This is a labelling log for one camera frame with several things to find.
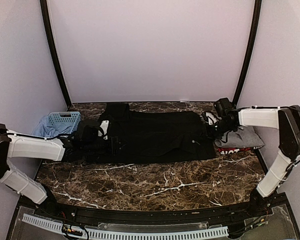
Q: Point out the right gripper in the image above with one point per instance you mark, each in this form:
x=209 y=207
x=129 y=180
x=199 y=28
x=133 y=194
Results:
x=208 y=134

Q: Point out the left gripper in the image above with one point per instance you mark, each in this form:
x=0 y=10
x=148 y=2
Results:
x=114 y=145

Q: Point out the black long sleeve shirt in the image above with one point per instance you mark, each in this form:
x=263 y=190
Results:
x=156 y=137

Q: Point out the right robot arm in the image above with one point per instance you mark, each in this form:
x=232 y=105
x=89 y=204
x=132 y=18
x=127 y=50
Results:
x=274 y=129

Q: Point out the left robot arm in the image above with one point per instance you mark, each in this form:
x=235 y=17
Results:
x=62 y=148

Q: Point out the red black folded shirt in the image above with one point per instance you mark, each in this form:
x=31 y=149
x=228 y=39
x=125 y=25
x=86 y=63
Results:
x=233 y=150

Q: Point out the grey folded shirt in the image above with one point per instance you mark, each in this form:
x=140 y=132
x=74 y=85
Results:
x=244 y=137

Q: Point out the light blue plastic basket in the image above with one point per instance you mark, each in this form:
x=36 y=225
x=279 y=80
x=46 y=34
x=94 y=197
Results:
x=65 y=120

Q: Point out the light blue shirt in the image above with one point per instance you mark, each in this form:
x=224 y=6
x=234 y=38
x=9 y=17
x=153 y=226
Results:
x=46 y=129

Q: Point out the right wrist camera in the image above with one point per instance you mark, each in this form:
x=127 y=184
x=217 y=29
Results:
x=223 y=105

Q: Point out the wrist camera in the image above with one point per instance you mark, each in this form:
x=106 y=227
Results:
x=223 y=105
x=87 y=130

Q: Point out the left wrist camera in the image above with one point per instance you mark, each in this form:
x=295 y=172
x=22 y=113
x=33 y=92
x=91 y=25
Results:
x=87 y=130

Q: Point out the black front rail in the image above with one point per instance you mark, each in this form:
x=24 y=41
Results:
x=224 y=215

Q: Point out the white slotted cable duct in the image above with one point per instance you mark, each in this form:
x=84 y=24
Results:
x=111 y=231

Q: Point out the right acrylic base plate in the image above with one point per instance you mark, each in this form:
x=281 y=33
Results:
x=276 y=226

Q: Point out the acrylic base plate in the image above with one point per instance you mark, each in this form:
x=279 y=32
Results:
x=25 y=225
x=276 y=226

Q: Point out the left acrylic base plate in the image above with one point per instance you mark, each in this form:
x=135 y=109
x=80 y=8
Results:
x=25 y=225

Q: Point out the right black frame post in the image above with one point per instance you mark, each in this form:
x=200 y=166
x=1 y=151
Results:
x=249 y=51

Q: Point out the black frame post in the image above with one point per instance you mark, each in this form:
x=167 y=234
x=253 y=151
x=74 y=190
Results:
x=53 y=51
x=249 y=51

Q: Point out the left black frame post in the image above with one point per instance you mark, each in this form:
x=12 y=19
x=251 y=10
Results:
x=53 y=51

